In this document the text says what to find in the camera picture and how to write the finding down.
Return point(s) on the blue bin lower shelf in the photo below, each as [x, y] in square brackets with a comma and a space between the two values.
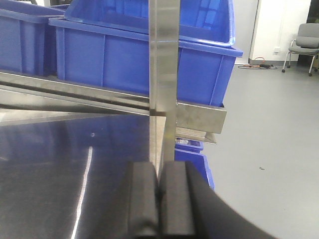
[190, 150]

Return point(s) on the tilted blue plastic bin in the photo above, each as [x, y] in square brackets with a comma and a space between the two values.
[209, 22]

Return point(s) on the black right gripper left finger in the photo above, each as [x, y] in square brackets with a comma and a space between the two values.
[138, 207]

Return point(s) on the stainless steel shelf rack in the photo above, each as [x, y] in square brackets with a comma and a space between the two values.
[169, 117]

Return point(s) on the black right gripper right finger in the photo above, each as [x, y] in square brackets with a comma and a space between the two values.
[190, 209]

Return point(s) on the blue bin far left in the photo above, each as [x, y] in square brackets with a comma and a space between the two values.
[27, 41]

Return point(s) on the grey office chair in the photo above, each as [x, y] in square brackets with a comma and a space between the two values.
[305, 43]

